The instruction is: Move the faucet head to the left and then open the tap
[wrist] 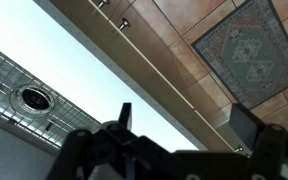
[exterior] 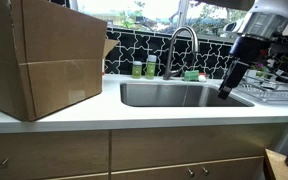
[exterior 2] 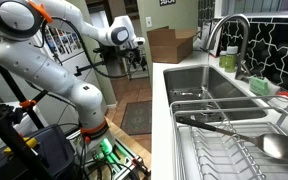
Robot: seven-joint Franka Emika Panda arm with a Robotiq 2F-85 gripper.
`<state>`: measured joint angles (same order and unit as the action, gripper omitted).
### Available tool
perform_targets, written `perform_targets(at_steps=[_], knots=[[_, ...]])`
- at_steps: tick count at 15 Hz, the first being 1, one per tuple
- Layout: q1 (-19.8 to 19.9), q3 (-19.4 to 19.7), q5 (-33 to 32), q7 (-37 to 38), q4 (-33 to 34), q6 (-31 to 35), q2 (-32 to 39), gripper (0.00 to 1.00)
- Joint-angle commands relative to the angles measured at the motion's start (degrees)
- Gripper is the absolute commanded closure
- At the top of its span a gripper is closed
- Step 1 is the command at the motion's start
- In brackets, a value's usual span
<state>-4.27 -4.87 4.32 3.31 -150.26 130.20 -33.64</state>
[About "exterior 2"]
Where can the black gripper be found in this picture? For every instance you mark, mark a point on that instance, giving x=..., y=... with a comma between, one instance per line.
x=133, y=56

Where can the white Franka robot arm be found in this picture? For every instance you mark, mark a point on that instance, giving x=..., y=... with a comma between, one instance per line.
x=44, y=71

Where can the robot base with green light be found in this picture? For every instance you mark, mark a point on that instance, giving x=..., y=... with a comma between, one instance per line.
x=105, y=146

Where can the open cardboard box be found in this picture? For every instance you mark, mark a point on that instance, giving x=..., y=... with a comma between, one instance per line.
x=170, y=46

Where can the stainless steel sink basin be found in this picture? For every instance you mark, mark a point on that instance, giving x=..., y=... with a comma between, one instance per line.
x=190, y=78

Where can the dark floor mat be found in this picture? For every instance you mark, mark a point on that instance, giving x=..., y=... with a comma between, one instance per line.
x=137, y=118

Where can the photos on fridge door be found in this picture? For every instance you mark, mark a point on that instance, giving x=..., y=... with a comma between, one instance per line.
x=62, y=41

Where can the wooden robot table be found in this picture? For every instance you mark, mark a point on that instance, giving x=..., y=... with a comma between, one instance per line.
x=132, y=143

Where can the small green soap bottle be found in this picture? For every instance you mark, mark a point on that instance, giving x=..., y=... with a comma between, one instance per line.
x=222, y=60

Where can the large green soap bottle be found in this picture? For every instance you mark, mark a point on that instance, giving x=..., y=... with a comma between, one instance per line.
x=231, y=60

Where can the dark blue storage case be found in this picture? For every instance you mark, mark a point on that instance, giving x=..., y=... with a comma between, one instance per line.
x=55, y=146

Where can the green sponge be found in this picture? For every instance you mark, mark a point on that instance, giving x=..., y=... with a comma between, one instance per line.
x=259, y=86

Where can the clear plastic sponge holder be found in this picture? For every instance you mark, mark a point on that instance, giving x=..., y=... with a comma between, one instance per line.
x=274, y=87

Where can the black tripod pole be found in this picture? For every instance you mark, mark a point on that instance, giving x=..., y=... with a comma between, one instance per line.
x=7, y=133

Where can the large steel serving spoon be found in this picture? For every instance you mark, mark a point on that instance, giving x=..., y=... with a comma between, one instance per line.
x=280, y=146

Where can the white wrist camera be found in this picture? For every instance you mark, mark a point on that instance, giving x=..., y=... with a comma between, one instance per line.
x=139, y=41

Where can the white wall outlet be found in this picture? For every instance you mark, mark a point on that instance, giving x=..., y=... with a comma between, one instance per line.
x=149, y=22

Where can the black wall sign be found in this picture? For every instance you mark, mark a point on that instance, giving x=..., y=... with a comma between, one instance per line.
x=167, y=2

